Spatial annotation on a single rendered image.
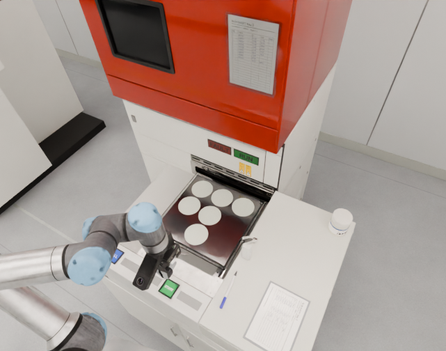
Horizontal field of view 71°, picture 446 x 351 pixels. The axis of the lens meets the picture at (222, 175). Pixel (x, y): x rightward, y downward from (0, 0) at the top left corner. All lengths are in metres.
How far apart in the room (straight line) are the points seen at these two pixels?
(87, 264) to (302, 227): 0.84
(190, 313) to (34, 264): 0.56
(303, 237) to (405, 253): 1.39
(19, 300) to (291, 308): 0.80
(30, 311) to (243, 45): 0.93
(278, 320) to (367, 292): 1.28
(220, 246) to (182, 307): 0.29
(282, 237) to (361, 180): 1.68
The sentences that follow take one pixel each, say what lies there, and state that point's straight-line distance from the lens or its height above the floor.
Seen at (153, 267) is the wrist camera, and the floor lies 1.22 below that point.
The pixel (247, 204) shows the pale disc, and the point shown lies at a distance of 1.40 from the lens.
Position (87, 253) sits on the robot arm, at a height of 1.47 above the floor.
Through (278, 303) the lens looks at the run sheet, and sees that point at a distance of 1.14.
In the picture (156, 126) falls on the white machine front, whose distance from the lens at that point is 1.55.
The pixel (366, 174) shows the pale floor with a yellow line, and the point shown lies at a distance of 2.91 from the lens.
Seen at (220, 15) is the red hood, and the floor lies 1.68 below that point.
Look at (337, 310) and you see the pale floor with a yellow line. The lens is 2.23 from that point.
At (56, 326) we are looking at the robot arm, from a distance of 1.06.
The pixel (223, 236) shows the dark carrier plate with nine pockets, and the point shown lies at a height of 0.90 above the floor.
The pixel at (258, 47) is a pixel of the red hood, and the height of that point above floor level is 1.61.
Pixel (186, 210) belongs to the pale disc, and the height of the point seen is 0.90.
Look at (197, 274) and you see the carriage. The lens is 1.27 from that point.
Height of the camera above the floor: 2.04
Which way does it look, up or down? 49 degrees down
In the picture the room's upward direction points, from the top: 4 degrees counter-clockwise
